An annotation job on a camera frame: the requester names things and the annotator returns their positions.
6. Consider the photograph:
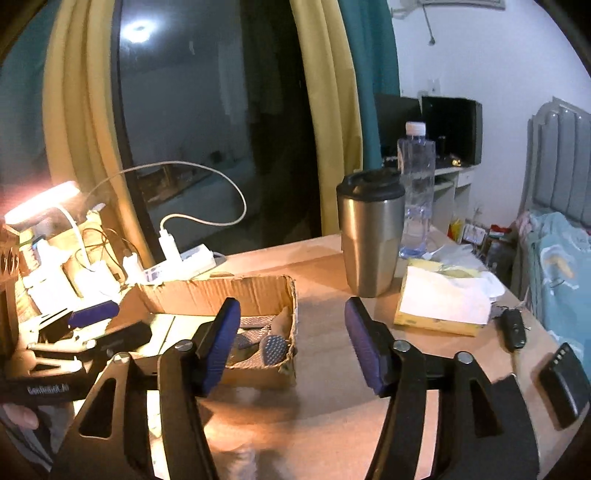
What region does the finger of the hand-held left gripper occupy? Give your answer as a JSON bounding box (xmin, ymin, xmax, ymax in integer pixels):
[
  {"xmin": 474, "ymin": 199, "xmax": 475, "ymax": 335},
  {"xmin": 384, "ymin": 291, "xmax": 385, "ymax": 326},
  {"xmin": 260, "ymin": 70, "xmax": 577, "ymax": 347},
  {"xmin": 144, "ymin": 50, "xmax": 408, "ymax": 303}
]
[
  {"xmin": 39, "ymin": 299, "xmax": 122, "ymax": 340},
  {"xmin": 28, "ymin": 320, "xmax": 153, "ymax": 367}
]

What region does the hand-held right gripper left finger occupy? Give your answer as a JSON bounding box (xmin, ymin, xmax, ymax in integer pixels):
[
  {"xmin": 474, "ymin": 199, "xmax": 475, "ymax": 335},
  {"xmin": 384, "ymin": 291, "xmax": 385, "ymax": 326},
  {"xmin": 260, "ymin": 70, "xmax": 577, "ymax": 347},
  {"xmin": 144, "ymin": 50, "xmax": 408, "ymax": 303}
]
[{"xmin": 50, "ymin": 298, "xmax": 243, "ymax": 480}]

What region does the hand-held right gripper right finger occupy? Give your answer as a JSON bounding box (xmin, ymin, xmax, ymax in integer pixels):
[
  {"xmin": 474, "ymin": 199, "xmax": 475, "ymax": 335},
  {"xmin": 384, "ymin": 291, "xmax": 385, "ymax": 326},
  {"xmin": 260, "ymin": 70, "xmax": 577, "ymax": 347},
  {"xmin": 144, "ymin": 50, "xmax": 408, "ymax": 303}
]
[{"xmin": 344, "ymin": 296, "xmax": 541, "ymax": 480}]

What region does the brown cardboard box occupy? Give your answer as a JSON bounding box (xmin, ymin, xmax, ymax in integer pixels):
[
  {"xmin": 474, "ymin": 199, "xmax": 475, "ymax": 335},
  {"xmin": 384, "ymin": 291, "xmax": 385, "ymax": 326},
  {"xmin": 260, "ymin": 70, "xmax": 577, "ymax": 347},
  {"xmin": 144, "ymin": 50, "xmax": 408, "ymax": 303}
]
[{"xmin": 136, "ymin": 274, "xmax": 298, "ymax": 389}]

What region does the person's left hand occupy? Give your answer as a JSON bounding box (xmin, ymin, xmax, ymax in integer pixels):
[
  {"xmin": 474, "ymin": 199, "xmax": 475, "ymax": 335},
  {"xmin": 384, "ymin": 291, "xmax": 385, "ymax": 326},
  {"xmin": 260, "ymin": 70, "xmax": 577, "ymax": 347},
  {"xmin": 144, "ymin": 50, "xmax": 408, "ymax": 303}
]
[{"xmin": 0, "ymin": 401, "xmax": 42, "ymax": 432}]

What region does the grey patterned sock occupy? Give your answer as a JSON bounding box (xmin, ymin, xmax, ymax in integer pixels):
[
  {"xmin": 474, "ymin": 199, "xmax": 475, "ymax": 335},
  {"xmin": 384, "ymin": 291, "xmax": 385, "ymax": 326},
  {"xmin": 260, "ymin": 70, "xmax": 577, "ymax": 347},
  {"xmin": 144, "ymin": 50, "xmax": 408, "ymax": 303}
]
[{"xmin": 229, "ymin": 315, "xmax": 291, "ymax": 370}]

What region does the white plastic basket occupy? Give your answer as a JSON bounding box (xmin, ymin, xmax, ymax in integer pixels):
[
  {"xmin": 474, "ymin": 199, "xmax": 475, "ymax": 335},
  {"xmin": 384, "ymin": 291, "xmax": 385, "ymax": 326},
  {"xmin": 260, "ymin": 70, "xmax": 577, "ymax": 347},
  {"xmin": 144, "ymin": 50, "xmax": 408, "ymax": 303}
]
[{"xmin": 21, "ymin": 267, "xmax": 75, "ymax": 319}]

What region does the beige cloth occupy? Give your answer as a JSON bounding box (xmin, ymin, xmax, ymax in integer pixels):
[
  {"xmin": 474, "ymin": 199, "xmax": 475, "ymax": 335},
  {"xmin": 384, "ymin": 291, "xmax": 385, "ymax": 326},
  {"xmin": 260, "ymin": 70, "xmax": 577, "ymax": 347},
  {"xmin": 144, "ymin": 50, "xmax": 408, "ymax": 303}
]
[{"xmin": 270, "ymin": 305, "xmax": 296, "ymax": 340}]

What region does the white power strip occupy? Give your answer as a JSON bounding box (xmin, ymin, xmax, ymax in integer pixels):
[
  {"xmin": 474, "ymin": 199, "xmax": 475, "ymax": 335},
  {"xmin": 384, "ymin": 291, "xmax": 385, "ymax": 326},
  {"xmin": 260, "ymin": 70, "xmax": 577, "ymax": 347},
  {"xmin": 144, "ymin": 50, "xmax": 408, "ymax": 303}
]
[{"xmin": 141, "ymin": 244, "xmax": 218, "ymax": 283}]

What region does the yellow tissue pack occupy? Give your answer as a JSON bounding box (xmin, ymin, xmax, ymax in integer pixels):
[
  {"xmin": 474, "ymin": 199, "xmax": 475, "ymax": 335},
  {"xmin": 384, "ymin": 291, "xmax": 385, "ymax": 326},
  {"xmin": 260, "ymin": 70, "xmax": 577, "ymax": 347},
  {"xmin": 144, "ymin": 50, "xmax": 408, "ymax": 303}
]
[{"xmin": 393, "ymin": 258, "xmax": 495, "ymax": 337}]

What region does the tall white charger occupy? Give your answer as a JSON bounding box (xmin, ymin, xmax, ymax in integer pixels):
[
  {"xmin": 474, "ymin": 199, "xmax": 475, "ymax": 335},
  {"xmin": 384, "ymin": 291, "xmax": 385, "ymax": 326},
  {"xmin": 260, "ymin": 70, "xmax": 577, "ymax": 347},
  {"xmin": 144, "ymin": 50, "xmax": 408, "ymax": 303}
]
[{"xmin": 159, "ymin": 230, "xmax": 179, "ymax": 265}]

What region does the stainless steel tumbler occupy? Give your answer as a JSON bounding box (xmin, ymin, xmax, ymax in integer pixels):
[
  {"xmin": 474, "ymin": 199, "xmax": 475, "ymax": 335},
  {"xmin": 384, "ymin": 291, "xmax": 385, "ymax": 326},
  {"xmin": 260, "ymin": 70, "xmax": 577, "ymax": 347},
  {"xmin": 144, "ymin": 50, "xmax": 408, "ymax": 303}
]
[{"xmin": 335, "ymin": 168, "xmax": 407, "ymax": 298}]

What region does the white desk lamp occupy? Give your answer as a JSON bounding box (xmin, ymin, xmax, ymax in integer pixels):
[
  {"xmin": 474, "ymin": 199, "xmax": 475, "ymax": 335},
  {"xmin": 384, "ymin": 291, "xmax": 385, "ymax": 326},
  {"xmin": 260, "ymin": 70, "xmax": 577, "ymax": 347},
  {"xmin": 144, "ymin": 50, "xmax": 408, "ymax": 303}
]
[{"xmin": 4, "ymin": 181, "xmax": 118, "ymax": 298}]

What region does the crumpled white plastic bag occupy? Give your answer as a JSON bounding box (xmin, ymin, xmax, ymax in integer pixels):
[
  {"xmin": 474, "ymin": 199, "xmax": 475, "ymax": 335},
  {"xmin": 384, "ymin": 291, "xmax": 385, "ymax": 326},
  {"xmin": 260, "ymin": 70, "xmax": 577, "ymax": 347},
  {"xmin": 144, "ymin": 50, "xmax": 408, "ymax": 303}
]
[{"xmin": 427, "ymin": 240, "xmax": 507, "ymax": 296}]

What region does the black car key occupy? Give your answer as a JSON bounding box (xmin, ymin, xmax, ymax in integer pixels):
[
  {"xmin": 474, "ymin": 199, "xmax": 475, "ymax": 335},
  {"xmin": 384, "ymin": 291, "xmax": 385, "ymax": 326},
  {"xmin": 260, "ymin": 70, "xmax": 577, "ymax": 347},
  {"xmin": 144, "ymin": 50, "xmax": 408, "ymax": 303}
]
[{"xmin": 499, "ymin": 308, "xmax": 528, "ymax": 354}]

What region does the clear water bottle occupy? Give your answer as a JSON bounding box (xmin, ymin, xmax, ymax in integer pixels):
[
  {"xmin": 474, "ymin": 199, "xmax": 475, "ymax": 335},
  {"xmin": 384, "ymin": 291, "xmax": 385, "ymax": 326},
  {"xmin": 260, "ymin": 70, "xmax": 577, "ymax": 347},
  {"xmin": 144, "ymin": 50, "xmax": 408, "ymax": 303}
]
[{"xmin": 397, "ymin": 121, "xmax": 437, "ymax": 259}]

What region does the white desk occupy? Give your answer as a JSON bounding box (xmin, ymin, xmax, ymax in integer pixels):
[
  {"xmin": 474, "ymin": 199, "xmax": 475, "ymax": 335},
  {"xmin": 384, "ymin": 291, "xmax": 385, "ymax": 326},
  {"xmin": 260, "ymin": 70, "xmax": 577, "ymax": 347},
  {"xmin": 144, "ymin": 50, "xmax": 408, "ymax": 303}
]
[{"xmin": 383, "ymin": 157, "xmax": 476, "ymax": 235}]

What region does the yellow curtain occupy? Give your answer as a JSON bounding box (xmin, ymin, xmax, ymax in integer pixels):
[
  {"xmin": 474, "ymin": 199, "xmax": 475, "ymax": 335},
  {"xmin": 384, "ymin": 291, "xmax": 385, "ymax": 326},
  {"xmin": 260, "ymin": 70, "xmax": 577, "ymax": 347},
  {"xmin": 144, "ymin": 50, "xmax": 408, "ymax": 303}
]
[
  {"xmin": 44, "ymin": 0, "xmax": 155, "ymax": 269},
  {"xmin": 290, "ymin": 0, "xmax": 364, "ymax": 237}
]

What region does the black power bank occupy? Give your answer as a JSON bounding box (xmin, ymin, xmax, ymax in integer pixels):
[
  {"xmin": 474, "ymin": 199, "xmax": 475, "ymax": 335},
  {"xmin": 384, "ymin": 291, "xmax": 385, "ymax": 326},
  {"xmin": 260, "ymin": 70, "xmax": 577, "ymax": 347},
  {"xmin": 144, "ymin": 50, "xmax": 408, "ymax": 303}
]
[{"xmin": 538, "ymin": 342, "xmax": 591, "ymax": 430}]

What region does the teal curtain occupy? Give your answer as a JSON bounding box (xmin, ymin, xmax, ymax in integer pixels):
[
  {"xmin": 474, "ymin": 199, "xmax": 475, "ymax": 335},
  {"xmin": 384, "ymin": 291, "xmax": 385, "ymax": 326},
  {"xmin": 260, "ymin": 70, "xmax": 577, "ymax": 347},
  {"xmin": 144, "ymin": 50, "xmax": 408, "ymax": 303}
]
[
  {"xmin": 0, "ymin": 41, "xmax": 52, "ymax": 190},
  {"xmin": 339, "ymin": 0, "xmax": 400, "ymax": 170}
]

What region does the light blue blanket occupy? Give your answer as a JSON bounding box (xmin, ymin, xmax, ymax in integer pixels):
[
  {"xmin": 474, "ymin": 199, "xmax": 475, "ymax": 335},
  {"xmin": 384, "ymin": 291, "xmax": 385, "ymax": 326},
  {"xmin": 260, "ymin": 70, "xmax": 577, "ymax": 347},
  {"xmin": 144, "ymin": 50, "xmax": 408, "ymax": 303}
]
[{"xmin": 516, "ymin": 210, "xmax": 591, "ymax": 352}]

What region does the dark glass window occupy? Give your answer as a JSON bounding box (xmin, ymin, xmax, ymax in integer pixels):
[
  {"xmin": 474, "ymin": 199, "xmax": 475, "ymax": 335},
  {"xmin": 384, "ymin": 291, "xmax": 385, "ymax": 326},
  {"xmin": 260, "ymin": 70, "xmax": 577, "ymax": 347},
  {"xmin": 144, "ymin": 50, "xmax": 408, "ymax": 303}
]
[{"xmin": 111, "ymin": 0, "xmax": 324, "ymax": 257}]

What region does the black monitor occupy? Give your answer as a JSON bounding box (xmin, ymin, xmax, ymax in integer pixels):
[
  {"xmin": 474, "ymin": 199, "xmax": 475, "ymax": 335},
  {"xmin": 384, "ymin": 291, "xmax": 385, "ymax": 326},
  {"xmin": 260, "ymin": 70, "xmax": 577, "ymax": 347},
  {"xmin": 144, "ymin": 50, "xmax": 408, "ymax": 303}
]
[
  {"xmin": 375, "ymin": 92, "xmax": 423, "ymax": 158},
  {"xmin": 421, "ymin": 95, "xmax": 484, "ymax": 167}
]

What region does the grey padded headboard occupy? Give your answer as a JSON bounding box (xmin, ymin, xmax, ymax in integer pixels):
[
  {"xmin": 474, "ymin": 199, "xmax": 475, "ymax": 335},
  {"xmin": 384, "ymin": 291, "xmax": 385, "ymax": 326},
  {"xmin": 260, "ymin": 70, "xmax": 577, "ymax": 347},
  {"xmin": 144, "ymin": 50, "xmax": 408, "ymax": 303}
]
[{"xmin": 519, "ymin": 97, "xmax": 591, "ymax": 301}]

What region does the white air conditioner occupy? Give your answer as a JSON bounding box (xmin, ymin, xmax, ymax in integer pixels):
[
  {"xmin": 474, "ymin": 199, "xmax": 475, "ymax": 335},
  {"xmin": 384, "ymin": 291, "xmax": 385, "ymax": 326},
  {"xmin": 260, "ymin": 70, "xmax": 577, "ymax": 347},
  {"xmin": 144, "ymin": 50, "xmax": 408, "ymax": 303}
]
[{"xmin": 416, "ymin": 0, "xmax": 505, "ymax": 12}]

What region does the black cable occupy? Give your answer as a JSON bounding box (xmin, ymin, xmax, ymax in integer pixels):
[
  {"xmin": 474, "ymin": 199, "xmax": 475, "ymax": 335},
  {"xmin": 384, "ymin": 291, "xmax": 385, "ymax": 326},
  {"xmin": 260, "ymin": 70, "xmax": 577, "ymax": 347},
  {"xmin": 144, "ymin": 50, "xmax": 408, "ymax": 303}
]
[{"xmin": 82, "ymin": 225, "xmax": 136, "ymax": 280}]

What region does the white charging cable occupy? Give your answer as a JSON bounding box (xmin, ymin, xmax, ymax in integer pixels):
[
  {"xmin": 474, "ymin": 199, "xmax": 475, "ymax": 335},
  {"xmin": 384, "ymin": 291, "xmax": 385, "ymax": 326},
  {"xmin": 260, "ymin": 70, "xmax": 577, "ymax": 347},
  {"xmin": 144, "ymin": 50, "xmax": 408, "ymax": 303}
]
[{"xmin": 78, "ymin": 160, "xmax": 247, "ymax": 236}]

